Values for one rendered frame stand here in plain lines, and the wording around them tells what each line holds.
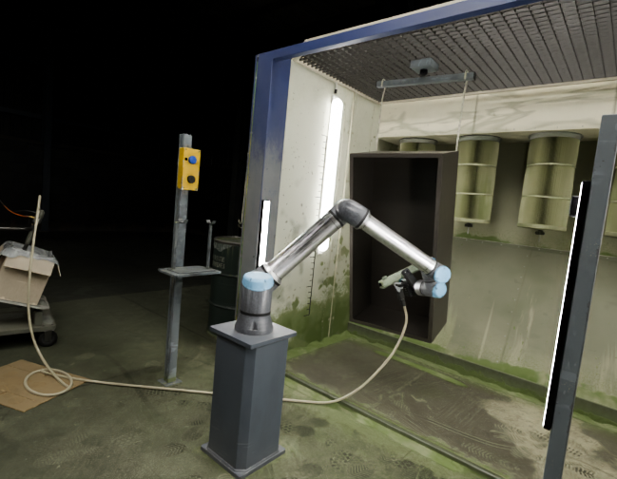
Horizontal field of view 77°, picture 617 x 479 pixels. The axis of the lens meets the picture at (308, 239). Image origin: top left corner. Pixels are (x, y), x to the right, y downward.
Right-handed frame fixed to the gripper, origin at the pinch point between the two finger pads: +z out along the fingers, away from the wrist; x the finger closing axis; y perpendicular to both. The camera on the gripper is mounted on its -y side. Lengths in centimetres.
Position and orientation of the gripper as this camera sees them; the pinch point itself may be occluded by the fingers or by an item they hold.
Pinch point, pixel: (395, 281)
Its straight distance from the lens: 249.0
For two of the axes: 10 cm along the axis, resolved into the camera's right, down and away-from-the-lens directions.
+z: -4.5, 0.2, 8.9
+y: 3.4, 9.3, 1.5
